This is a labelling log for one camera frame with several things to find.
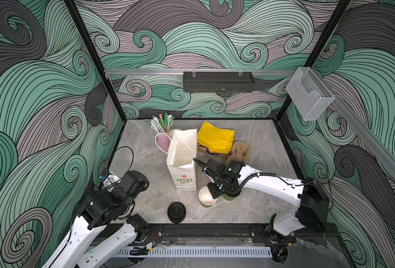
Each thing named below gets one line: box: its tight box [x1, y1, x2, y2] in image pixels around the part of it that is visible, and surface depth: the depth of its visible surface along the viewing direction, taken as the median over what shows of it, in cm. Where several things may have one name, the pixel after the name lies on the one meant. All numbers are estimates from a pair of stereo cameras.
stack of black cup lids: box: [167, 201, 187, 224], surface depth 77 cm
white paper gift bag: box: [166, 128, 198, 191], surface depth 77 cm
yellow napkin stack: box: [197, 121, 235, 154], surface depth 107 cm
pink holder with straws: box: [147, 112, 175, 153], surface depth 95 cm
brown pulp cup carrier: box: [226, 141, 250, 165], surface depth 99 cm
